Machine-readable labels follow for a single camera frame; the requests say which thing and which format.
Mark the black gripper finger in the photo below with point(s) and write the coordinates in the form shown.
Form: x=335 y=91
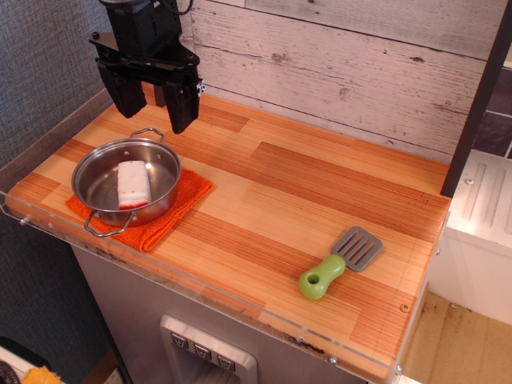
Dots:
x=181 y=93
x=126 y=92

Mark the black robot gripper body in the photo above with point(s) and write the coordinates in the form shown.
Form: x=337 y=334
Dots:
x=145 y=38

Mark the green handled grey spatula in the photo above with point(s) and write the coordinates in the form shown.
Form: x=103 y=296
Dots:
x=355 y=250

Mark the stainless steel pot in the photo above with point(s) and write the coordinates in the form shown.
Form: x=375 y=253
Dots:
x=94 y=181

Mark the orange knitted cloth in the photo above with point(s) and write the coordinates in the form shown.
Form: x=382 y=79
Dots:
x=192 y=188

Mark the white red sponge block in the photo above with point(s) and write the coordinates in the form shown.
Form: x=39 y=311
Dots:
x=133 y=185

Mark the clear acrylic table guard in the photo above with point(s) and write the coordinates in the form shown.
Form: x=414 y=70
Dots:
x=284 y=193

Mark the grey toy fridge cabinet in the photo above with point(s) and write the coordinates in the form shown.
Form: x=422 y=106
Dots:
x=132 y=306

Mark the silver dispenser panel with buttons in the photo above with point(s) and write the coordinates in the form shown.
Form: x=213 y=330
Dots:
x=192 y=352

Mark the yellow object bottom left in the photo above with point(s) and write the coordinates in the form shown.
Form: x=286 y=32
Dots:
x=41 y=375

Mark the white ribbed appliance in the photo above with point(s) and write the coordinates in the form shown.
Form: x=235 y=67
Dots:
x=472 y=262

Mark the dark vertical post right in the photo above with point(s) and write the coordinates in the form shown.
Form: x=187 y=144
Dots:
x=488 y=81

